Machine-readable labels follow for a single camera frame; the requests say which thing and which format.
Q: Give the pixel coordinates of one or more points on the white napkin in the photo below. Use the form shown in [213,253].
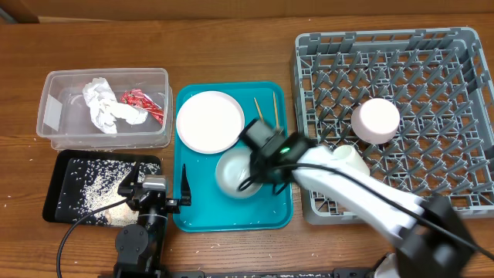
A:
[105,109]

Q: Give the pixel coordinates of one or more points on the grey bowl with rice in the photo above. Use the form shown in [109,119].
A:
[231,170]

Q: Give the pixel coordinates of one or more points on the clear plastic container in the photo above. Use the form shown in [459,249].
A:
[64,116]

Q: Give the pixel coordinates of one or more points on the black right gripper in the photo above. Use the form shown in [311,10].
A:
[255,165]

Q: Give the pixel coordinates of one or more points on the wooden chopstick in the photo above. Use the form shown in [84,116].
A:
[258,109]
[275,110]

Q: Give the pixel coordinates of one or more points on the left wooden chopstick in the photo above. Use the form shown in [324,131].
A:
[258,109]

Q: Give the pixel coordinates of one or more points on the black tray bin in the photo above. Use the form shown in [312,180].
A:
[48,212]

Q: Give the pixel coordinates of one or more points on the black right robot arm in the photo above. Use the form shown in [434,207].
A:
[429,238]

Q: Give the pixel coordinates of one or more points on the white cup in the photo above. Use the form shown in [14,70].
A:
[349,155]

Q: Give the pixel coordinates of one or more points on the white round plate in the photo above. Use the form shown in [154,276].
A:
[210,122]

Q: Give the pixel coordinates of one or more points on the pink bowl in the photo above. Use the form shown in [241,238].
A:
[375,121]

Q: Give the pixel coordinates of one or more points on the teal plastic tray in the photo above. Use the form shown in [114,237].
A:
[211,210]

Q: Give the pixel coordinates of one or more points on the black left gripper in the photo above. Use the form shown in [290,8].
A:
[174,205]

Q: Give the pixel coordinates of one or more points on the spilled rice pile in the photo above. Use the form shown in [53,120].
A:
[91,184]

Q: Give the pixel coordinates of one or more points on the red snack wrapper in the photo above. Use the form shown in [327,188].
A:
[136,98]

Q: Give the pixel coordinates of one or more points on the right wooden chopstick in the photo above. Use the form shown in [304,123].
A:
[275,110]

